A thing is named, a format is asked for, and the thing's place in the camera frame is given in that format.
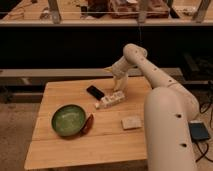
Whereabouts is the black cable on floor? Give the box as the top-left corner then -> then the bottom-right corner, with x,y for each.
193,99 -> 213,164

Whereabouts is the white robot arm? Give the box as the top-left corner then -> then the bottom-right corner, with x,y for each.
107,43 -> 199,171

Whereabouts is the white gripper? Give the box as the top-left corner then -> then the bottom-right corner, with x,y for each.
105,56 -> 134,92

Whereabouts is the background workbench shelf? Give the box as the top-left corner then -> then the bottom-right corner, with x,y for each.
0,0 -> 213,26

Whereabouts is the green ceramic bowl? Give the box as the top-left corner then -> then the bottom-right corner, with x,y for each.
51,104 -> 86,137

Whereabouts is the black box on floor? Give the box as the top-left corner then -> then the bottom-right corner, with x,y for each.
189,122 -> 211,142

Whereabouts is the white sponge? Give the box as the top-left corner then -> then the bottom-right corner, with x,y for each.
121,116 -> 142,130

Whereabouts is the wooden table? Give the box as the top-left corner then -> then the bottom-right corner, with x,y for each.
23,76 -> 155,171

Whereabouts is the long wooden bench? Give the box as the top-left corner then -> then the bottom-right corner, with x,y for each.
0,67 -> 184,87

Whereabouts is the black phone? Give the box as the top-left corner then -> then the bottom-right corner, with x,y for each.
86,85 -> 105,100

